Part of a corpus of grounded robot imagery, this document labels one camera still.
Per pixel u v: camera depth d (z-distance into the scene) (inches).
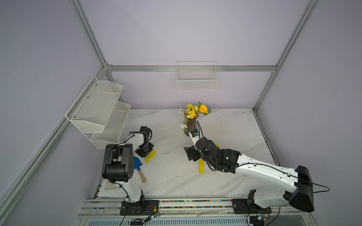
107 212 29.1
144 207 28.2
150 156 36.2
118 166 18.8
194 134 24.2
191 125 36.7
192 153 24.7
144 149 31.7
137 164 34.8
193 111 32.5
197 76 37.4
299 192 15.3
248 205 25.6
